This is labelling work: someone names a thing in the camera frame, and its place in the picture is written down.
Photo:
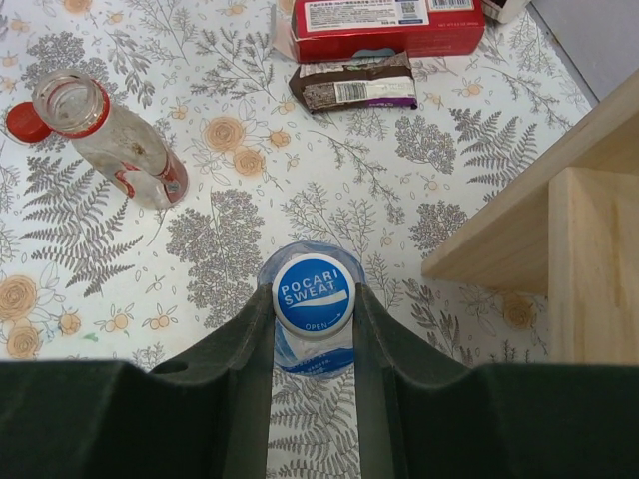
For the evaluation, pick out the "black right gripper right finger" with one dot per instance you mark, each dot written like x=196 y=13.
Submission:
x=421 y=414

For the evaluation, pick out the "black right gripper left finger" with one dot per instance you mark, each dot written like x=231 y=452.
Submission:
x=204 y=413

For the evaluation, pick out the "white blue Pocari cap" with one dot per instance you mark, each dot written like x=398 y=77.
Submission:
x=314 y=296

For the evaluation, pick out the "blue-label Pocari bottle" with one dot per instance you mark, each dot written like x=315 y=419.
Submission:
x=295 y=355

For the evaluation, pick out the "clear red-label bottle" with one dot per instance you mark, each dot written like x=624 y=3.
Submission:
x=118 y=143

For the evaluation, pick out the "red bottle cap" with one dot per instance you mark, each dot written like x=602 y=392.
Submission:
x=24 y=123

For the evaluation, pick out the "floral table mat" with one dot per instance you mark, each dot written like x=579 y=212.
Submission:
x=92 y=275

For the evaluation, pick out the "wooden shelf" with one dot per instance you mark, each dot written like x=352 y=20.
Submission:
x=567 y=228

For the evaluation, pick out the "brown snack bar wrapper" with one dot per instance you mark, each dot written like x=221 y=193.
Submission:
x=382 y=82

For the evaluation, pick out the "red cardboard box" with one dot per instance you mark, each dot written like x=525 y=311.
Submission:
x=330 y=31

